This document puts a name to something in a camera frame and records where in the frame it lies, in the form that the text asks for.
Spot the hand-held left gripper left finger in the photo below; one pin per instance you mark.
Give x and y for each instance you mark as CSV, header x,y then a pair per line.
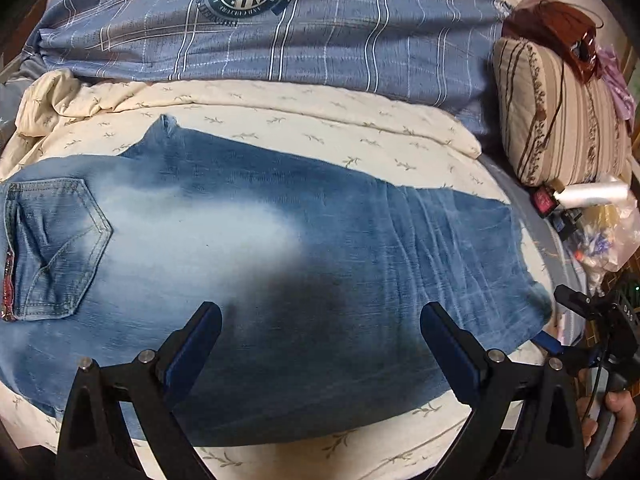
x,y
192,345

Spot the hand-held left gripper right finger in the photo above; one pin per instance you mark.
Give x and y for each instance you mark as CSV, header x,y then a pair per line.
x,y
452,350

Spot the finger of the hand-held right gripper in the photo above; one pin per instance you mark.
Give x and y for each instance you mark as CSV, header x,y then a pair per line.
x,y
550,344
575,300

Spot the faded blue denim pants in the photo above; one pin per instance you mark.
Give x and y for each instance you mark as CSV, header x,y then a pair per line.
x,y
300,260

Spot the person's right hand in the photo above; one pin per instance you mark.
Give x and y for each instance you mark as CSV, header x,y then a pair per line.
x,y
627,410

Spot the clear plastic bag with contents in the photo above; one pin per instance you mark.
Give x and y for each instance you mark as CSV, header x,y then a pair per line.
x,y
610,245

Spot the small black device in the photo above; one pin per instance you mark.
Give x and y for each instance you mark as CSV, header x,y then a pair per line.
x,y
567,225

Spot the red and black box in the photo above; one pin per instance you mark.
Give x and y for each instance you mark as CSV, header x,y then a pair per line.
x,y
546,200

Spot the beige striped floral pillow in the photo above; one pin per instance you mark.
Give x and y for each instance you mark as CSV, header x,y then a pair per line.
x,y
560,120

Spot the purple cloth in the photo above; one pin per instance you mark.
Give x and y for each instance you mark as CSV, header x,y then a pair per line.
x,y
617,80

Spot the cream leaf-print blanket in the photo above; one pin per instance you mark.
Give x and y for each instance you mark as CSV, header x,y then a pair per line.
x,y
300,107

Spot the brown leather bag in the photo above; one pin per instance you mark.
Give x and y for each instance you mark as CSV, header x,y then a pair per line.
x,y
545,20

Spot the grey patterned duvet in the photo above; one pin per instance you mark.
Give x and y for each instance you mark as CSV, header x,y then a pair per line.
x,y
20,80

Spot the blue plaid quilt with emblem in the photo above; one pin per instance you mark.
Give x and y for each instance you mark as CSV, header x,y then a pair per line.
x,y
350,35

